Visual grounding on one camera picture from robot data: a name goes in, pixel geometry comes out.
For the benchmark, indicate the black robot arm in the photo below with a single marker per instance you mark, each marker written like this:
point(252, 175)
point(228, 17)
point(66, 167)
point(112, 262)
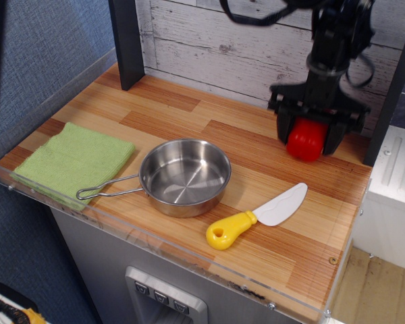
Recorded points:
point(341, 31)

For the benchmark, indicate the yellow handled toy knife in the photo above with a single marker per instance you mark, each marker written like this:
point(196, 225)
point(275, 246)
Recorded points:
point(221, 234)

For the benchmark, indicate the clear acrylic guard rail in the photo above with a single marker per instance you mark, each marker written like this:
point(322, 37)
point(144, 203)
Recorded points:
point(288, 265)

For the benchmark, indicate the steel pan with wire handle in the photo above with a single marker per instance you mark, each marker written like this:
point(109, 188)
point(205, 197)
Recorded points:
point(182, 178)

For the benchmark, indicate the red toy bell pepper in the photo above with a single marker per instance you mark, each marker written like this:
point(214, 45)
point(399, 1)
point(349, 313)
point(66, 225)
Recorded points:
point(307, 139)

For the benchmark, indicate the dark shelf post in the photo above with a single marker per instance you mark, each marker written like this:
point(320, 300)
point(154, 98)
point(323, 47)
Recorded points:
point(387, 112)
point(127, 41)

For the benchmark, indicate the green folded cloth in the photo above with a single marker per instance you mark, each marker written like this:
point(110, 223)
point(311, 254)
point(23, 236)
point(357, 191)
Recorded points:
point(74, 159)

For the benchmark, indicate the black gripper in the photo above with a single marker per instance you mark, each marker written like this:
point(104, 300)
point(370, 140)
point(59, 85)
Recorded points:
point(319, 98)

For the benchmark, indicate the white appliance at right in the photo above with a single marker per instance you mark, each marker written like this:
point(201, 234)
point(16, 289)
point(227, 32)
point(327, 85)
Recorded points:
point(380, 227)

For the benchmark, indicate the silver dispenser panel with buttons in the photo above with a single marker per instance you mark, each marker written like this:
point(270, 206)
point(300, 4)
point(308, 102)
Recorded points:
point(156, 301)

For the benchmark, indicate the dark right shelf post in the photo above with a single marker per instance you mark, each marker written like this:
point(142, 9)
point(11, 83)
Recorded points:
point(387, 112)

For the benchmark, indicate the grey cabinet front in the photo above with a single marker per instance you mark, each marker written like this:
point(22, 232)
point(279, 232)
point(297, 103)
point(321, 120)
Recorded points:
point(102, 258)

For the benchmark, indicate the dark left shelf post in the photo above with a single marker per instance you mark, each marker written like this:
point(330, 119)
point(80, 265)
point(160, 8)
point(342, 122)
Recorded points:
point(127, 41)

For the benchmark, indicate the yellow object bottom left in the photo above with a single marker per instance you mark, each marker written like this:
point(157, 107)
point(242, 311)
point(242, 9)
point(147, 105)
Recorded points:
point(34, 317)

